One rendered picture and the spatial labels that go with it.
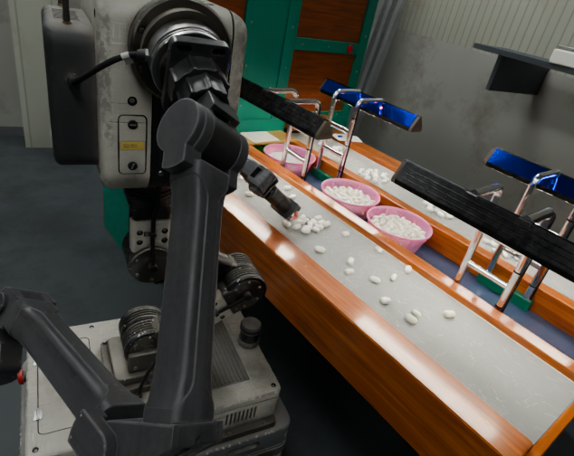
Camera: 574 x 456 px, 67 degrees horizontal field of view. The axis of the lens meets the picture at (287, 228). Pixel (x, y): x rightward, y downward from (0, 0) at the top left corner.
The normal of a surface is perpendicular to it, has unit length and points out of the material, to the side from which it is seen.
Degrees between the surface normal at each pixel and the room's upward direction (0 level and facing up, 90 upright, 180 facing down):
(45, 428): 0
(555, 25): 90
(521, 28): 90
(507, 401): 0
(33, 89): 90
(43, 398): 0
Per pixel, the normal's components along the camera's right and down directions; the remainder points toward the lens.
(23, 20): 0.43, 0.51
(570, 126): -0.88, 0.07
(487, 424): 0.18, -0.85
